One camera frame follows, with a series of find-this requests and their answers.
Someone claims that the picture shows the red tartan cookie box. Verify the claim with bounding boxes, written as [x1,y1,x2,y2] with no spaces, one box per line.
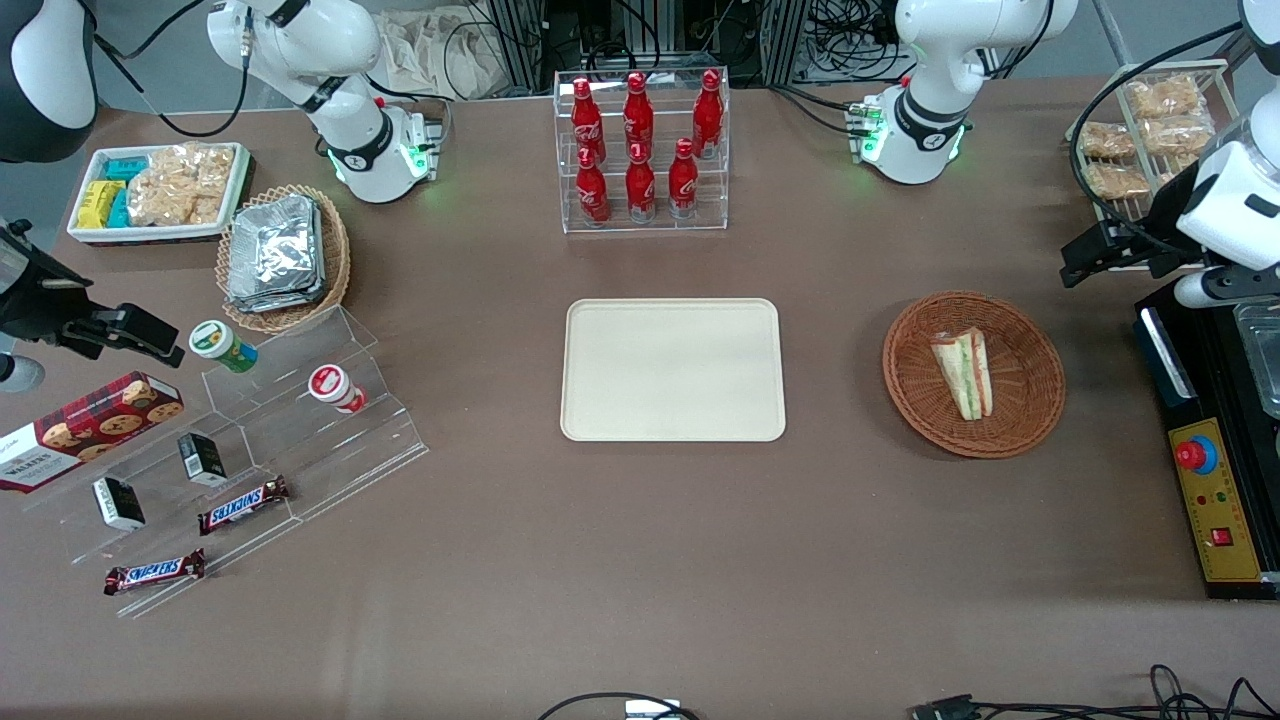
[0,371,186,495]

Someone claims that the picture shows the black looped cable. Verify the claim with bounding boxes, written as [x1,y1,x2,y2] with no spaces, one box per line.
[537,692,703,720]

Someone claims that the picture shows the black appliance with yellow panel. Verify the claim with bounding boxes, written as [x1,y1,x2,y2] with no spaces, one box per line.
[1134,275,1280,602]

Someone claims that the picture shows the small black carton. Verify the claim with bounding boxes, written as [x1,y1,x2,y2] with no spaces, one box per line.
[92,477,147,532]
[178,432,229,488]

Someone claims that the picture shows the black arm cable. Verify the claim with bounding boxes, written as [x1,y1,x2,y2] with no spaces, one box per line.
[1069,22,1247,251]
[92,0,252,140]

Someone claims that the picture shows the white wire rack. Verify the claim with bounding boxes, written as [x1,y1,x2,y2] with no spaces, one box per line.
[1065,58,1243,229]

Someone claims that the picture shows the triangular ham lettuce sandwich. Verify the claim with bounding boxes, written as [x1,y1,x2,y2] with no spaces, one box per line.
[930,327,995,422]

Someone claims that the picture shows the silver foil packs stack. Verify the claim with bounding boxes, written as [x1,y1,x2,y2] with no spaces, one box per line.
[225,194,327,314]

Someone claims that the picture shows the clear metal insert pan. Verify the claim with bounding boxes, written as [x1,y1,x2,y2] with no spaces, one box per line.
[1234,300,1280,419]

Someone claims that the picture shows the clear acrylic bottle rack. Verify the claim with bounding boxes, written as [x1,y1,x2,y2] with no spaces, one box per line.
[553,66,731,235]

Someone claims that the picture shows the black cable with connector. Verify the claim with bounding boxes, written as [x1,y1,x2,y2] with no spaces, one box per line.
[908,664,1280,720]

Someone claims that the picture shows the clear bag of crackers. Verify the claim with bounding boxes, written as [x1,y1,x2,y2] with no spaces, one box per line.
[127,143,237,227]

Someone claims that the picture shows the beige plastic tray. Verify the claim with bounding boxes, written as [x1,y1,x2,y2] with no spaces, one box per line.
[560,298,787,443]

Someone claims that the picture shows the Snickers chocolate bar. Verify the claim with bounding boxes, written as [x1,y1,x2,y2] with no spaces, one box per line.
[103,548,208,598]
[197,476,292,537]

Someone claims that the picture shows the red cola bottle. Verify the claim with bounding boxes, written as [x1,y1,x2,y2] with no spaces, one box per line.
[576,148,611,227]
[693,69,724,159]
[626,143,658,224]
[623,72,655,156]
[571,78,606,161]
[668,138,700,220]

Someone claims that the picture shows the green lidded cup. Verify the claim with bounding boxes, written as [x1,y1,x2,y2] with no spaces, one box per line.
[189,320,259,375]

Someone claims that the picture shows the tangled black background cables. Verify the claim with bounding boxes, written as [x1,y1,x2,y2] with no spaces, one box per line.
[765,0,916,136]

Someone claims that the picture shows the bagged fried snack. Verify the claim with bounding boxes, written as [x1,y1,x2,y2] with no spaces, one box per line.
[1080,122,1137,160]
[1125,77,1203,119]
[1140,117,1217,157]
[1085,163,1151,200]

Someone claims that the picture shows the beige crumpled cloth bag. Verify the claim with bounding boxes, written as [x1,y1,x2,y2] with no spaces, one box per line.
[375,8,513,101]

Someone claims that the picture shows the white rectangular snack tray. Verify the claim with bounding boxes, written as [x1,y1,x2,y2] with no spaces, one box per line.
[66,142,252,247]

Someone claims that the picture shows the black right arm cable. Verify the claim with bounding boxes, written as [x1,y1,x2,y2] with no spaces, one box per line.
[92,0,252,140]

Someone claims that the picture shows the oval tan wicker basket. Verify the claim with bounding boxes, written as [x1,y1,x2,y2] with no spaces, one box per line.
[215,184,352,335]

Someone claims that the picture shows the round brown wicker basket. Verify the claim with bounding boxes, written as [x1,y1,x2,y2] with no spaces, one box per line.
[882,290,1067,460]

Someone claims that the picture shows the red lidded cup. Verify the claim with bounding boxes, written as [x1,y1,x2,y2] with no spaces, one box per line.
[308,365,368,415]

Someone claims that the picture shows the clear acrylic stepped stand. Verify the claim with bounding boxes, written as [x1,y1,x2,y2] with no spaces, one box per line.
[20,305,431,620]

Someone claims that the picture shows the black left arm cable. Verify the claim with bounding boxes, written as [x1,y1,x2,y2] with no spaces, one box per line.
[1069,22,1247,251]

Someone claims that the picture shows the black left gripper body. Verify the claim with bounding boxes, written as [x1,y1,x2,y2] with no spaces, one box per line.
[1138,163,1217,281]

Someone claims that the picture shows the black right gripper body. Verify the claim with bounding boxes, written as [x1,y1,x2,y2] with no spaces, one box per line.
[0,221,97,347]

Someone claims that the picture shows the yellow snack pack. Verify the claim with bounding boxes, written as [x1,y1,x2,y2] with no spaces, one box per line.
[77,180,126,230]

